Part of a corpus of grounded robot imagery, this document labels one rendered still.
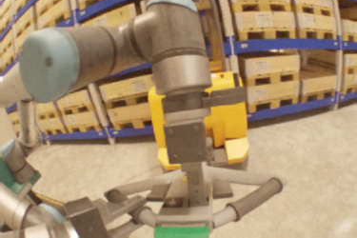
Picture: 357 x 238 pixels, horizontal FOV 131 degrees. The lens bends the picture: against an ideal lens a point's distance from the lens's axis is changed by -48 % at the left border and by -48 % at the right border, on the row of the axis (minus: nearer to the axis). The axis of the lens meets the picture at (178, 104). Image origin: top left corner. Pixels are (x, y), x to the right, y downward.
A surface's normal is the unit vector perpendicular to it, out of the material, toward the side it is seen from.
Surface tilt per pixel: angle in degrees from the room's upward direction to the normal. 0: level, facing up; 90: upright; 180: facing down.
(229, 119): 74
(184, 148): 68
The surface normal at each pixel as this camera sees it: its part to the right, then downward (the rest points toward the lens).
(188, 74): 0.07, -0.04
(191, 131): -0.16, 0.00
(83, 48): 0.92, -0.18
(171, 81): -0.37, 0.03
